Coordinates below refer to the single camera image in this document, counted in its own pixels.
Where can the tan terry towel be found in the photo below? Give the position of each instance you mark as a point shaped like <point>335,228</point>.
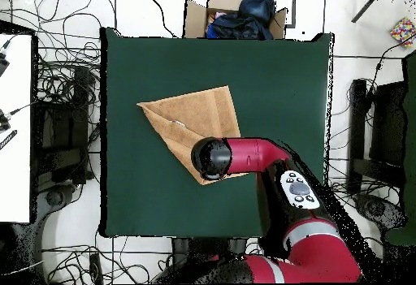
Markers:
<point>195,113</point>

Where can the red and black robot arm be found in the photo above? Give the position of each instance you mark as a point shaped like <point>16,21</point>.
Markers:
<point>253,155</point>

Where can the black frame stand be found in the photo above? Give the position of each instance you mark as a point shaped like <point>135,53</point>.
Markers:
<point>61,135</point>
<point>386,122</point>

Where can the dark blue clothing pile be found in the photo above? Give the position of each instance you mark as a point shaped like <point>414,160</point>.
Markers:
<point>243,22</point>

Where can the white desk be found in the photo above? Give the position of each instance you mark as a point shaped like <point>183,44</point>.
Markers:
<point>14,135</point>

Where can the grey round stand base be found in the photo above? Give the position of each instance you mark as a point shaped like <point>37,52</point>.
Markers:
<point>377,208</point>
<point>53,197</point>

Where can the black power strip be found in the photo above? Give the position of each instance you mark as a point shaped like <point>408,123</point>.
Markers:
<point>96,268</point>

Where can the brown cardboard box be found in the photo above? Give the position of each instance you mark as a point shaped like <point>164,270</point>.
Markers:
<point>195,18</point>

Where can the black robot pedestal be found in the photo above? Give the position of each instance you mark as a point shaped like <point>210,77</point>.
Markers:
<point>195,246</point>

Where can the dark green table cloth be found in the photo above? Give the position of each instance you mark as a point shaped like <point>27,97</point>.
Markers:
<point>146,184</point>

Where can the multicoloured patterned item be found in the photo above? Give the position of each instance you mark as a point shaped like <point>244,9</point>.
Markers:
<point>403,31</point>

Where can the dark slanted rod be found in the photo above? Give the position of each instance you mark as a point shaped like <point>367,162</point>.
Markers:
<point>369,5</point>

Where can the black device on desk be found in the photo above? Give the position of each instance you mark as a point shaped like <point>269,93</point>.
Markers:
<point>2,64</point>

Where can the dark rectangular frame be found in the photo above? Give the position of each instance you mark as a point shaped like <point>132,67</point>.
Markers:
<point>294,9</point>

